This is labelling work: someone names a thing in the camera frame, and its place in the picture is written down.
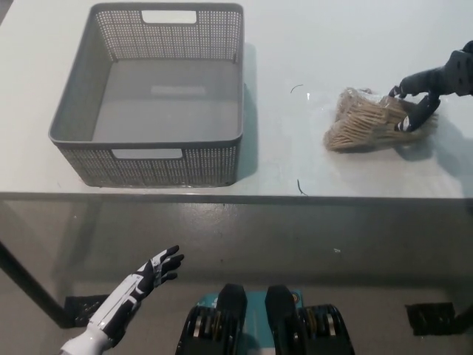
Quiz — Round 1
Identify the white and black left hand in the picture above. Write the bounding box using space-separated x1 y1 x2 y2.
88 244 186 339

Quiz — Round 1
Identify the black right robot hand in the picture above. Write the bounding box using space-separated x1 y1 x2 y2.
387 39 473 133

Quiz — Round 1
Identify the clear bag of wooden cutlery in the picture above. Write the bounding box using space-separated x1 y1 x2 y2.
323 87 441 153

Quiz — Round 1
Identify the black table leg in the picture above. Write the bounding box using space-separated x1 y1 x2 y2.
0 239 75 330

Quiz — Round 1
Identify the grey perforated plastic basket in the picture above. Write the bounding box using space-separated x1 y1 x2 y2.
47 2 245 188

